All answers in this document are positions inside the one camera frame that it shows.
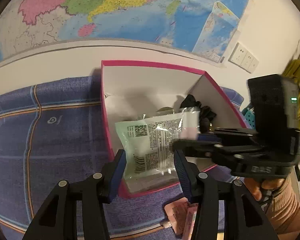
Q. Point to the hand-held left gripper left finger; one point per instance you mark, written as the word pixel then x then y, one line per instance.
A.
pixel 117 175

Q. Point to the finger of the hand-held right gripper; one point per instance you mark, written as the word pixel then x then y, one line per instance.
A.
pixel 232 133
pixel 215 150

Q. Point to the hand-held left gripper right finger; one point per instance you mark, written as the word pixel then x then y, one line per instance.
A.
pixel 183 177

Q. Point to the black scrunchie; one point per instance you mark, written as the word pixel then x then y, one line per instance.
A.
pixel 205 112

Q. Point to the green white printed packet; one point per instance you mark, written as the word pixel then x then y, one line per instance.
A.
pixel 152 140

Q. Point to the pink cardboard box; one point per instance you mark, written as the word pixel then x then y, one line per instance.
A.
pixel 145 85

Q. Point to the person's right forearm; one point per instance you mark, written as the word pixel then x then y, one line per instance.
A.
pixel 287 210

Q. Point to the person's right hand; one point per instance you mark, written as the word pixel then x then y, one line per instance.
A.
pixel 255 187

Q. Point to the teal perforated plastic rack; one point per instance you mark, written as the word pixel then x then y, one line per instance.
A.
pixel 248 118

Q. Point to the blue plaid blanket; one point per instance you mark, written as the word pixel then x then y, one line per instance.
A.
pixel 60 135

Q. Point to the white wall switch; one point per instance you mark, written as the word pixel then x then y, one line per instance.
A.
pixel 253 65

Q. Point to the white wall socket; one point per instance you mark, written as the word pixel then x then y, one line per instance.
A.
pixel 237 53
pixel 247 60

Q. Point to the colourful wall map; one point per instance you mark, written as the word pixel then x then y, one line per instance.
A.
pixel 130 10

